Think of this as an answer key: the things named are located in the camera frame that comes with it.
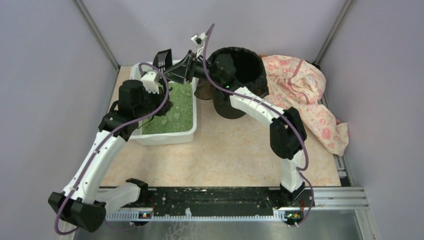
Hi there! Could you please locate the black litter scoop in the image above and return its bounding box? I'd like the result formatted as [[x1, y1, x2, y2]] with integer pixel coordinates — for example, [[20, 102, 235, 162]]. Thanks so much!
[[152, 48, 173, 73]]

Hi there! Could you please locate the white plastic litter box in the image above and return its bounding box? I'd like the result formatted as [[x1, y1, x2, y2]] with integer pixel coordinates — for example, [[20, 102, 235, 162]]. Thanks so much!
[[130, 78, 198, 146]]

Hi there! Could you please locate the black trash bin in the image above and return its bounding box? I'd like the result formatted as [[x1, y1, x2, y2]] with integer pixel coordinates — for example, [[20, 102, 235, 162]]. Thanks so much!
[[212, 95, 246, 120]]

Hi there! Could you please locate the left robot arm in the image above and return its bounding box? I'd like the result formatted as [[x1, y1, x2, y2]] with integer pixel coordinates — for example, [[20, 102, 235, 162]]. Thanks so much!
[[48, 78, 173, 236]]

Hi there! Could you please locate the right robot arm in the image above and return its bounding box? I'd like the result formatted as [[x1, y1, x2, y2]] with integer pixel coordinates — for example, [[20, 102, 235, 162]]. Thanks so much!
[[163, 47, 307, 201]]

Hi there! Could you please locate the black garbage bag liner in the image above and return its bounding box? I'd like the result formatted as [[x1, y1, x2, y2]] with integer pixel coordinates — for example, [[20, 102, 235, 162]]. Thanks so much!
[[194, 46, 269, 100]]

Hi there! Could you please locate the pink floral cloth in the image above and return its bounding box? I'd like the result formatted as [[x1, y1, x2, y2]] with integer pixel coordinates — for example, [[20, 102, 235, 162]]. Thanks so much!
[[261, 55, 349, 157]]

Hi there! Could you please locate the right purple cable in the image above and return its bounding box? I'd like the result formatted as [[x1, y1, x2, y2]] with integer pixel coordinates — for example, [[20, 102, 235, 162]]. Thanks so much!
[[202, 23, 315, 228]]

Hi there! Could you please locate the purple cable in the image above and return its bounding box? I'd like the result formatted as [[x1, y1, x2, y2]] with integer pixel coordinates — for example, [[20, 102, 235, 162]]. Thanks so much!
[[202, 23, 315, 228], [53, 62, 170, 236]]

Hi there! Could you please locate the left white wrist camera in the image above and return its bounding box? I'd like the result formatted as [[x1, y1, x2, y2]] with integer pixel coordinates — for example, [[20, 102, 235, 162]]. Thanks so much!
[[140, 70, 160, 95]]

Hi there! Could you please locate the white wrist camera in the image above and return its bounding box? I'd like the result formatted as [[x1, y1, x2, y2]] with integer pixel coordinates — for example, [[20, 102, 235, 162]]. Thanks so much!
[[190, 32, 208, 58], [140, 70, 160, 95]]

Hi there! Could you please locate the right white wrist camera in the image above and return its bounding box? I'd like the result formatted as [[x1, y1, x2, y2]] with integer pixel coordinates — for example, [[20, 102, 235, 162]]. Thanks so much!
[[190, 32, 208, 58]]

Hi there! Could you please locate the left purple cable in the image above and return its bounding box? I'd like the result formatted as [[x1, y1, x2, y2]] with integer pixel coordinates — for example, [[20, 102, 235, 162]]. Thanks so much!
[[53, 62, 170, 236]]

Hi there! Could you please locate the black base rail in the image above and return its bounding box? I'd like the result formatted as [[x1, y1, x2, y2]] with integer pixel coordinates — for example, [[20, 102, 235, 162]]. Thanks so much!
[[106, 186, 315, 224]]

